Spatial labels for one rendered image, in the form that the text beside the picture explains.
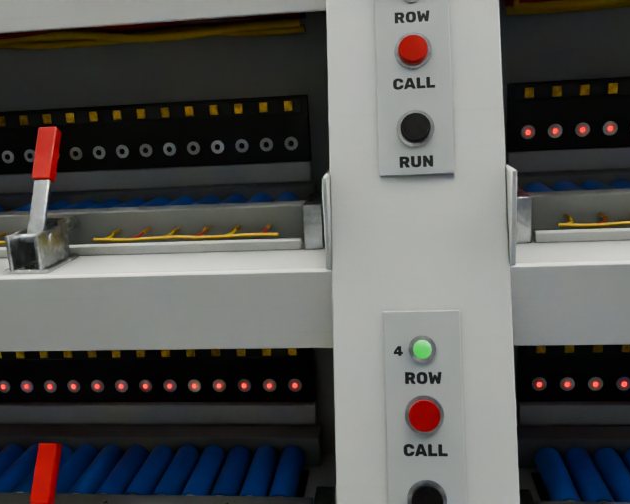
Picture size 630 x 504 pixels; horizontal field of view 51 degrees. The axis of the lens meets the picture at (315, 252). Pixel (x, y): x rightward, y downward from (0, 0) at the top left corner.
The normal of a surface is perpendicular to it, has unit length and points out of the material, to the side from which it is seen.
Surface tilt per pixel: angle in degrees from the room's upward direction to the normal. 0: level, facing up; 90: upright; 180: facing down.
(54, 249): 90
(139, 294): 108
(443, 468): 90
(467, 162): 90
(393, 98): 90
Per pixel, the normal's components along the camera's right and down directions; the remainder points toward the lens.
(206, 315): -0.11, 0.24
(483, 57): -0.12, -0.07
